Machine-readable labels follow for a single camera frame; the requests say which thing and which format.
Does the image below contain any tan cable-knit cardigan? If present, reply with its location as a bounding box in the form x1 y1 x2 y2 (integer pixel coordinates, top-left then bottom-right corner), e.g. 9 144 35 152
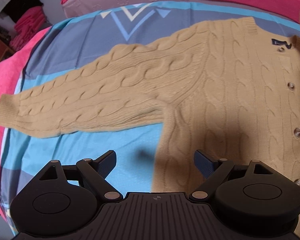
0 17 300 239

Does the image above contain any pink folded clothes pile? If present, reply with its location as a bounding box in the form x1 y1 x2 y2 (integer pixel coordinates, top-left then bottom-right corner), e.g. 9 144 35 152
10 6 46 51

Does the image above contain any blue grey patterned blanket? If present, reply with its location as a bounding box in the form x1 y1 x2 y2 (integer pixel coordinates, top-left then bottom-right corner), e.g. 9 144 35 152
0 2 300 228

